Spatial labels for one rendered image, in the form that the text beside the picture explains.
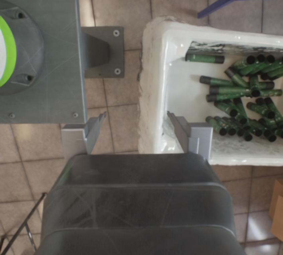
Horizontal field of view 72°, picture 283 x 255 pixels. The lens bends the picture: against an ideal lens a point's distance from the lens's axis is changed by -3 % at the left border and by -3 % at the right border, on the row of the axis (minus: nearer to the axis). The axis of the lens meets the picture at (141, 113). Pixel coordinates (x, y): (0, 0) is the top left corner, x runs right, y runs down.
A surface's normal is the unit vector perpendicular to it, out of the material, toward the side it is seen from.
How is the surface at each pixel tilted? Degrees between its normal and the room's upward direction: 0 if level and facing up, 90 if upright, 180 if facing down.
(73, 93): 0
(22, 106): 0
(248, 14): 0
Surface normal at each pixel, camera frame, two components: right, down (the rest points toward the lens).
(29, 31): 0.87, -0.19
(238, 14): 0.03, 0.29
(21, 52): 0.99, 0.13
